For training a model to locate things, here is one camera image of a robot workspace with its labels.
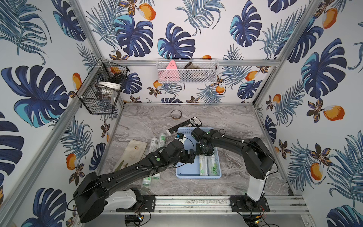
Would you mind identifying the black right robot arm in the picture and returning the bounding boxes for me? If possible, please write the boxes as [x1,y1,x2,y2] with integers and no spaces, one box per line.
[192,127,275,202]

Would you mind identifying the white bowl in wire basket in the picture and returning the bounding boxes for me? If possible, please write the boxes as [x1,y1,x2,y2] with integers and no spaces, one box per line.
[97,81,121,93]

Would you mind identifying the white mesh wall basket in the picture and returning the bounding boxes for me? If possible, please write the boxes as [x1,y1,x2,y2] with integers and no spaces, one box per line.
[156,59,219,83]

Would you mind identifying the green cap plastic wrap roll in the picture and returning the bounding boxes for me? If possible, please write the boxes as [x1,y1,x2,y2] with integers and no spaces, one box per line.
[152,133,166,180]

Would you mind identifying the black wire wall basket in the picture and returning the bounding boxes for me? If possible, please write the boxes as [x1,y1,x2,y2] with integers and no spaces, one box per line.
[76,59,130,115]

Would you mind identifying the aluminium corner frame post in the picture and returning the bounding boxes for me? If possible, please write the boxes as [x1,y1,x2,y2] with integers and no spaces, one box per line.
[252,1,321,108]

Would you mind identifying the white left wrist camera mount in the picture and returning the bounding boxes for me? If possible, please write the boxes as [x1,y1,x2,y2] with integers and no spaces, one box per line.
[175,132,186,144]

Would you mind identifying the beige paper pouch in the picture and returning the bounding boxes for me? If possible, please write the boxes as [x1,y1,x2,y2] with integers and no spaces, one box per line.
[113,140,147,172]

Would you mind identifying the black white calculator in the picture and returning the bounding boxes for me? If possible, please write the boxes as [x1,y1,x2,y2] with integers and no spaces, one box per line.
[166,117,202,136]

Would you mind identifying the red label plastic wrap roll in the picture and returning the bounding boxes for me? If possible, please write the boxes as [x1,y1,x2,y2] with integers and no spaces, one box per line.
[207,155,218,176]

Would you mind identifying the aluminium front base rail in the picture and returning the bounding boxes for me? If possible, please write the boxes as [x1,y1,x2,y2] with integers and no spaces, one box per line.
[102,192,310,215]

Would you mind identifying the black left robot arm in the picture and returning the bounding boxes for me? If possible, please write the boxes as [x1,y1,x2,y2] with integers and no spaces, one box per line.
[73,139,196,223]

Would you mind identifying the pink triangular item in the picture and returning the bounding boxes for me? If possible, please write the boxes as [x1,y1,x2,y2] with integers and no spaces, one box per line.
[158,60,181,83]

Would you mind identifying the barcode label plastic wrap roll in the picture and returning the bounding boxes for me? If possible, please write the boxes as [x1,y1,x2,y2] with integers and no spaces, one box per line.
[141,137,158,188]

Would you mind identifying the green label plastic wrap roll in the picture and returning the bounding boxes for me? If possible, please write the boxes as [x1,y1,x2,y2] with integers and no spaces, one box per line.
[199,155,209,176]

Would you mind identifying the light blue perforated plastic basket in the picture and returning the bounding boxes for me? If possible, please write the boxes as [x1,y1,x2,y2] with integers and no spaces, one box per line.
[176,127,222,179]

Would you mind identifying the brown item in mesh basket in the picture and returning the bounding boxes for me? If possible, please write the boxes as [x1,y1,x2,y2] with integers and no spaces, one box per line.
[184,62,201,70]

